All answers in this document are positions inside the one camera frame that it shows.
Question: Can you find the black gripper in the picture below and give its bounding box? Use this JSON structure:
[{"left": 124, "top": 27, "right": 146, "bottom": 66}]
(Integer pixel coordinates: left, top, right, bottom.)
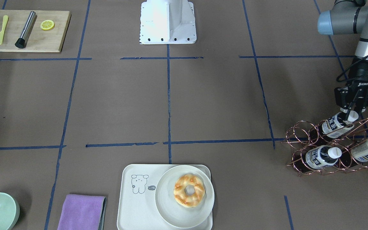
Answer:
[{"left": 334, "top": 59, "right": 368, "bottom": 123}]

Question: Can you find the tea bottle with white cap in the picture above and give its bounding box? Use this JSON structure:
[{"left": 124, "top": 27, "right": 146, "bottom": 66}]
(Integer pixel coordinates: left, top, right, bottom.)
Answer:
[{"left": 309, "top": 111, "right": 359, "bottom": 146}]

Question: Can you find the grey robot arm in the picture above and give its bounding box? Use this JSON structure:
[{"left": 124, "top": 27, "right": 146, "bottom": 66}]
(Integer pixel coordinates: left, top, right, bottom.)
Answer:
[{"left": 317, "top": 0, "right": 368, "bottom": 119}]

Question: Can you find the tea bottle lower middle rack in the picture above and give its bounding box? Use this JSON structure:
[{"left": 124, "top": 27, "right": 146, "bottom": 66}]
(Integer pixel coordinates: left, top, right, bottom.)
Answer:
[{"left": 292, "top": 145, "right": 342, "bottom": 174}]

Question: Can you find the cream serving tray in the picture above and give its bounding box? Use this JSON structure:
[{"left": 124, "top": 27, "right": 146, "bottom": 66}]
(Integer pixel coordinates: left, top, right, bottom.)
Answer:
[{"left": 117, "top": 164, "right": 213, "bottom": 230}]

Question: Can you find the glazed donut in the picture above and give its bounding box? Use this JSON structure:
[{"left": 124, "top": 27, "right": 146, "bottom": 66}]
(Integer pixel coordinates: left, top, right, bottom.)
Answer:
[{"left": 173, "top": 174, "right": 206, "bottom": 208}]

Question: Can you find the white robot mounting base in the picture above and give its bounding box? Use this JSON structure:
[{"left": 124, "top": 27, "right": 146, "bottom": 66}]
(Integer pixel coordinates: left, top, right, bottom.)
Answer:
[{"left": 139, "top": 0, "right": 197, "bottom": 45}]

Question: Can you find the cream round plate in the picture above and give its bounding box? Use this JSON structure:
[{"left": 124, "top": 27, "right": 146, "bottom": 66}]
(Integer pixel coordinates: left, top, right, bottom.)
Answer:
[{"left": 155, "top": 165, "right": 215, "bottom": 229}]

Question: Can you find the purple folded cloth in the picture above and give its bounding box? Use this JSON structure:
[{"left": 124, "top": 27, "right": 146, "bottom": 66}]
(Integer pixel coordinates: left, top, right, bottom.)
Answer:
[{"left": 57, "top": 194, "right": 107, "bottom": 230}]

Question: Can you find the lemon slice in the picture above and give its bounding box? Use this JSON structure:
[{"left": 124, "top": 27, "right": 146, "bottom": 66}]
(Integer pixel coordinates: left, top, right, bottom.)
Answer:
[{"left": 40, "top": 19, "right": 55, "bottom": 31}]

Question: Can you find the wooden cutting board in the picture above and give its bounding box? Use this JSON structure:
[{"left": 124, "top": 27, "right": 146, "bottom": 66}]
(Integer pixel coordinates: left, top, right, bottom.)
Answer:
[{"left": 0, "top": 9, "right": 71, "bottom": 53}]

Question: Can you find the steel muddler with black tip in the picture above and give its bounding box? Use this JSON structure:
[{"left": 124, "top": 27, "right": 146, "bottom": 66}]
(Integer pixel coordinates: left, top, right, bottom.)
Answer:
[{"left": 15, "top": 11, "right": 37, "bottom": 49}]

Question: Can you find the yellow plastic knife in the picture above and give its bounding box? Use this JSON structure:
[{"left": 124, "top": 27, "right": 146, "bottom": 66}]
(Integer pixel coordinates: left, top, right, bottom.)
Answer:
[{"left": 0, "top": 15, "right": 9, "bottom": 45}]

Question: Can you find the copper wire bottle rack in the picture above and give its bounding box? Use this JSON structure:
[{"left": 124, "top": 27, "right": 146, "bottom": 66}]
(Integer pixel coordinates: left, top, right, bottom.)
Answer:
[{"left": 282, "top": 118, "right": 368, "bottom": 176}]

